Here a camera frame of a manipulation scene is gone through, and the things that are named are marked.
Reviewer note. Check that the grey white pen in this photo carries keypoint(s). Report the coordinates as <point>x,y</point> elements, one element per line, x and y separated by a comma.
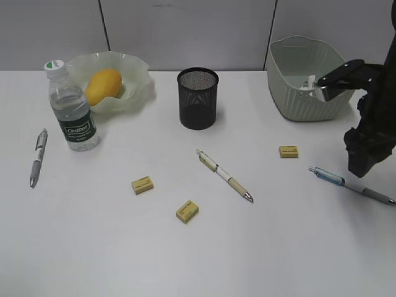
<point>37,163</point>

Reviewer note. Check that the blue grey pen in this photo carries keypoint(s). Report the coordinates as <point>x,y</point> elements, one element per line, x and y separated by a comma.
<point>342,182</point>

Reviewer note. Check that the yellow eraser left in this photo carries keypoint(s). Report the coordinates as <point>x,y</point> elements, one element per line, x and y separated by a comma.
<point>142,185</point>

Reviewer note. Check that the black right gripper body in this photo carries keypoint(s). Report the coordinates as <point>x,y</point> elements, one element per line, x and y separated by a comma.
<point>373,140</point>

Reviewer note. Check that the yellow eraser right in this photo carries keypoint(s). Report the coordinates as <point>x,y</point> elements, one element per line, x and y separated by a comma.
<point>288,151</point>

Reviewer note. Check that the yellow mango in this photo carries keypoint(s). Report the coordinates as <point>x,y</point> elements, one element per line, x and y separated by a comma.
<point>104,83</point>

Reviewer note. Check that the clear water bottle green label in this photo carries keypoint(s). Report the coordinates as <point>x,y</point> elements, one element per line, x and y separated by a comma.
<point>71,108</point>

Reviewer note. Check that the pale green wavy glass plate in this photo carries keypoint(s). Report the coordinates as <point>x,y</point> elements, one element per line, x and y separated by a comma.
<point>136,81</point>

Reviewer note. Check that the yellow eraser front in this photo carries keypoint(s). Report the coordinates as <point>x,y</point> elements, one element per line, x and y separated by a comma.
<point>187,211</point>

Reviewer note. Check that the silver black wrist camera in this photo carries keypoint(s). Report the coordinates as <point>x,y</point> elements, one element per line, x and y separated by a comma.
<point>352,75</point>

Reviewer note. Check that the cream white pen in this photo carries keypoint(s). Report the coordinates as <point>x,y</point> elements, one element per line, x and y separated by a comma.
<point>216,168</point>

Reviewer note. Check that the black mesh pen holder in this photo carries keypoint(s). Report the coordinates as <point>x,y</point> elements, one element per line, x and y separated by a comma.
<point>197,90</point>

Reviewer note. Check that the light green plastic basket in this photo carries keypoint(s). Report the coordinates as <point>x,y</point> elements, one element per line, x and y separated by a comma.
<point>290,61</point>

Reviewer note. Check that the yellow eraser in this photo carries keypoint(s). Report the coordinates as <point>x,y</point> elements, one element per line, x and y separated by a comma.
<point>142,185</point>
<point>288,151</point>
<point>187,211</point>

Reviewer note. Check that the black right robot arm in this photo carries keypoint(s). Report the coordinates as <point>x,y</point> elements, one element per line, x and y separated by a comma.
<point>383,91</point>

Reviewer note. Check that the white waste paper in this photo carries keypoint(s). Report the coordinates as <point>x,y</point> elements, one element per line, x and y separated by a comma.
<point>309,83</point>

